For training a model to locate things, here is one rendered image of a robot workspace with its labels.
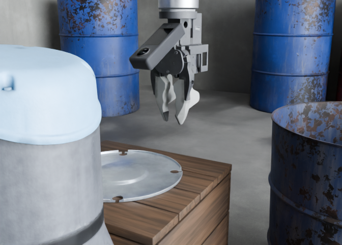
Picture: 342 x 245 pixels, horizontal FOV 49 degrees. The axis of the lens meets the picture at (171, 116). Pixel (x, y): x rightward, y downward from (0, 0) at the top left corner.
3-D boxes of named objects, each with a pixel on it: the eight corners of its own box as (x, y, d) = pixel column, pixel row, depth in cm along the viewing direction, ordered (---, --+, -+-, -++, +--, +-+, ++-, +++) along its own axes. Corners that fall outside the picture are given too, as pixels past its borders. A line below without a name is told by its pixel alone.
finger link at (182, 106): (206, 119, 76) (202, 73, 74) (188, 126, 71) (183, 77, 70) (194, 119, 78) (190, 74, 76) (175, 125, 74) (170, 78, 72)
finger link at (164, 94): (181, 116, 80) (187, 73, 77) (163, 122, 76) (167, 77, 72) (170, 112, 82) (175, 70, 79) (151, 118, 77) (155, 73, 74)
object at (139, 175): (176, 151, 104) (176, 148, 104) (189, 200, 76) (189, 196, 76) (68, 154, 102) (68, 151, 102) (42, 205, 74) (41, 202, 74)
